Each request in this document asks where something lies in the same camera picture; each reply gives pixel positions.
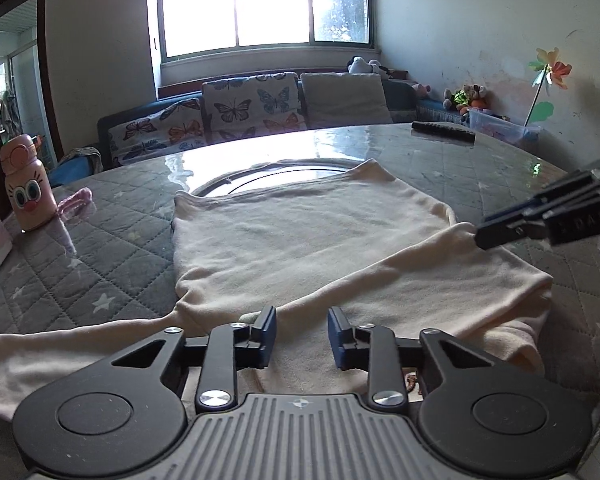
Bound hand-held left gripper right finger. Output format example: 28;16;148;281
327;306;487;407

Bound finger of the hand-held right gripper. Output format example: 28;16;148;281
526;170;599;213
474;205;551;252

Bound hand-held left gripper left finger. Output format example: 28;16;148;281
111;305;277;409

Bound cream long-sleeve shirt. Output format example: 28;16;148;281
0;158;554;420

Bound clear plastic storage box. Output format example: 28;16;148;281
468;108;542;147

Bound black remote control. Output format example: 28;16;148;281
411;120;477;144

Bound colourful pinwheel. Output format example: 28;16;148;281
524;47;573;127

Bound brown and green plush toys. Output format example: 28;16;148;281
442;83;491;112

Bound round glass turntable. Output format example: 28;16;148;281
190;156;359;198

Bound beige cushion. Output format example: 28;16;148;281
300;72;395;130

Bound black and white plush toy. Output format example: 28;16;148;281
347;56;390;80

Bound butterfly print cushion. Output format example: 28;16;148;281
201;71;308;143
107;98;204;167

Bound dark blue sofa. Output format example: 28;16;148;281
97;67;473;171

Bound blue and grey cloth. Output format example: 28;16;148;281
47;146;104;187

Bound pink cartoon water bottle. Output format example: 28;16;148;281
0;134;57;232

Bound window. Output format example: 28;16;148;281
152;0;376;63

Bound pink bottle strap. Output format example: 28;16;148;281
55;187;94;221

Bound dark wooden door frame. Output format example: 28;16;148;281
0;0;61;221

